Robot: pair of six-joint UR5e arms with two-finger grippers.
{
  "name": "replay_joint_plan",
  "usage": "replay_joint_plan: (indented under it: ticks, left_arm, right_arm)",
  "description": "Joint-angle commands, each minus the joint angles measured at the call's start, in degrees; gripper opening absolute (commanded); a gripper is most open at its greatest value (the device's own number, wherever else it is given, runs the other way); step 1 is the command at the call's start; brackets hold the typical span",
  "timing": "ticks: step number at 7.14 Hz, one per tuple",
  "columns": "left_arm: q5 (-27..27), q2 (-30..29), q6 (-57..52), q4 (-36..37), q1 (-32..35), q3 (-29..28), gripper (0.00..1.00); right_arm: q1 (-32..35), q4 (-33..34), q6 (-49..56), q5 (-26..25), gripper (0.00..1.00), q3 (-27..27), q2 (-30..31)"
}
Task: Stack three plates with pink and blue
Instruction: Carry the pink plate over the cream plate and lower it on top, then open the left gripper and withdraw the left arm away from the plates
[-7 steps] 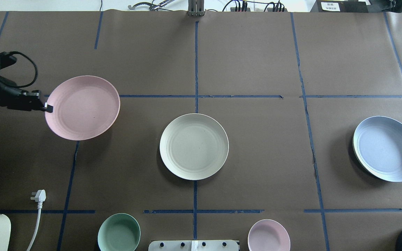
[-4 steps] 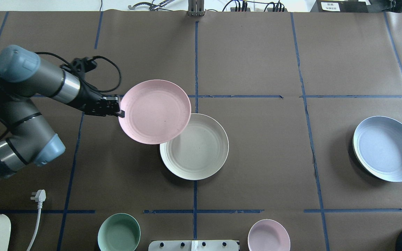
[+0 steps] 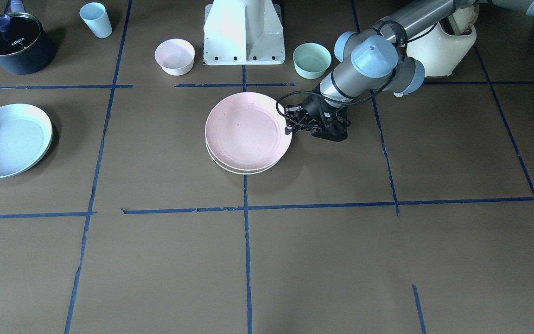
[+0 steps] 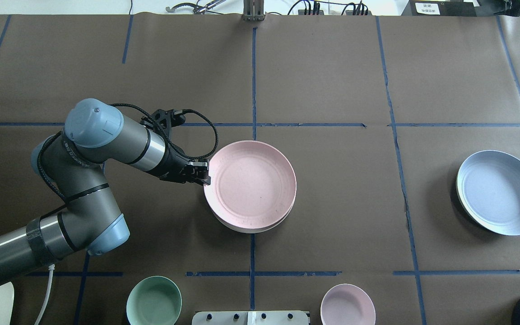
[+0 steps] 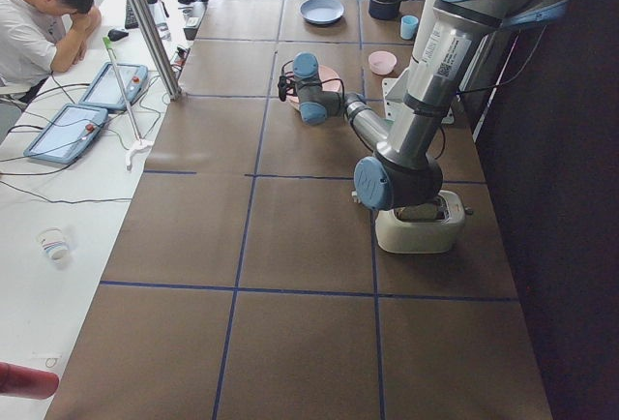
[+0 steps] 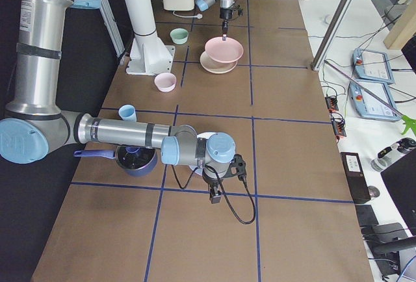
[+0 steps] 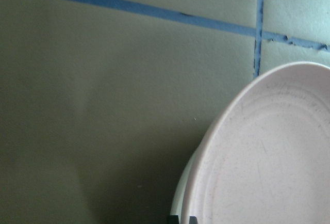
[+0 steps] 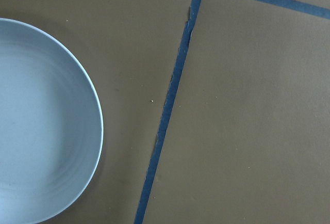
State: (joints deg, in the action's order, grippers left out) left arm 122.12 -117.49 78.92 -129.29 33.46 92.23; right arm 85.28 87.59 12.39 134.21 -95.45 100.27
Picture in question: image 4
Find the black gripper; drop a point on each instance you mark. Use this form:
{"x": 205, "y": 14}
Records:
{"x": 174, "y": 165}

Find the blue plate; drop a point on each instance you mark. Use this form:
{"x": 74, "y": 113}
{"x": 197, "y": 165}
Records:
{"x": 488, "y": 187}

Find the black box with label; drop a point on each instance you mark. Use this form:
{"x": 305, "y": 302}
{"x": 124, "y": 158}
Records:
{"x": 439, "y": 8}

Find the pink plate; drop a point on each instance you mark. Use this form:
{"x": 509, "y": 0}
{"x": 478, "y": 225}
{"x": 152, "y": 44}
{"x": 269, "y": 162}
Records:
{"x": 253, "y": 184}

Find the pink bowl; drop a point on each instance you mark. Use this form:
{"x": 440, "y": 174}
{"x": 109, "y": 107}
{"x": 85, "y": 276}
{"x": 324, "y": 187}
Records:
{"x": 347, "y": 304}

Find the cream white plate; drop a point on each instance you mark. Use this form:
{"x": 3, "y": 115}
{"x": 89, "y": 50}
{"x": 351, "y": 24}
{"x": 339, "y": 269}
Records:
{"x": 253, "y": 230}

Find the green bowl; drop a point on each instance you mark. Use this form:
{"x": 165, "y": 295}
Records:
{"x": 155, "y": 300}

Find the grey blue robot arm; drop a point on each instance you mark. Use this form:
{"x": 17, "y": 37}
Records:
{"x": 70, "y": 163}

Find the aluminium frame post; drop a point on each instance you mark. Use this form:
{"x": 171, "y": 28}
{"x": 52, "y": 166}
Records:
{"x": 253, "y": 10}

